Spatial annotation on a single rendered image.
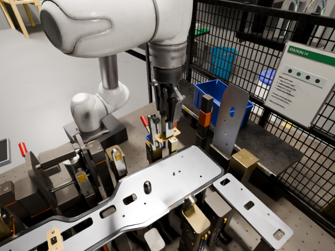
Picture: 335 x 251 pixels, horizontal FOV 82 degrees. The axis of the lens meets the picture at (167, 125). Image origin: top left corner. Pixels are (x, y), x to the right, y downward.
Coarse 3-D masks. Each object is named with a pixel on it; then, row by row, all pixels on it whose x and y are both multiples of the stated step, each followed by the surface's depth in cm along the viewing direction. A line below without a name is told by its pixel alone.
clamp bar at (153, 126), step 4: (148, 116) 78; (152, 116) 79; (156, 116) 79; (148, 120) 80; (152, 120) 79; (156, 120) 76; (152, 124) 81; (156, 124) 78; (152, 128) 81; (156, 128) 83; (152, 132) 82; (156, 132) 84; (152, 136) 83; (152, 140) 84; (160, 144) 87
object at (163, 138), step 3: (174, 129) 66; (177, 129) 66; (174, 132) 65; (177, 132) 65; (156, 135) 64; (159, 135) 64; (162, 135) 64; (165, 135) 64; (171, 135) 64; (174, 135) 64; (156, 138) 63; (162, 138) 63; (165, 138) 63; (168, 138) 63; (159, 141) 62; (162, 141) 62
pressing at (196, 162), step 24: (192, 144) 95; (144, 168) 84; (168, 168) 84; (192, 168) 84; (216, 168) 84; (120, 192) 76; (144, 192) 76; (168, 192) 76; (192, 192) 76; (96, 216) 68; (120, 216) 68; (144, 216) 68; (24, 240) 62; (72, 240) 62; (96, 240) 62
